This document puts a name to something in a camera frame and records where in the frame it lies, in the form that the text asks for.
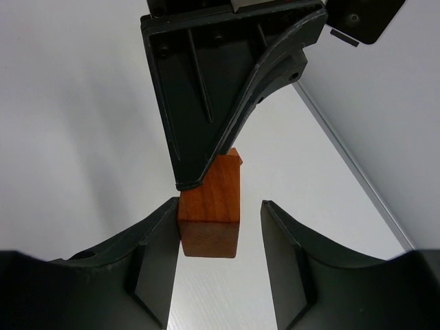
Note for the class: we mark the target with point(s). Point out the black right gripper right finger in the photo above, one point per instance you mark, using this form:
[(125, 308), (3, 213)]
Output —
[(317, 283)]

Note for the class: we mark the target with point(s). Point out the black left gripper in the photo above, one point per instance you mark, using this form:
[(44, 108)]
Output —
[(208, 78)]

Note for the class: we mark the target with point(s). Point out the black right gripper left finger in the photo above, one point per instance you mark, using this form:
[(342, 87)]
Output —
[(125, 283)]

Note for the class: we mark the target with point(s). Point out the dark brown wood cube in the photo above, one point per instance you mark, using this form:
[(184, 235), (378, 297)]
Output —
[(209, 216)]

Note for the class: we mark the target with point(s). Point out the aluminium table frame rail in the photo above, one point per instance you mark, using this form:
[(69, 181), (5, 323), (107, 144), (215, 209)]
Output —
[(356, 169)]

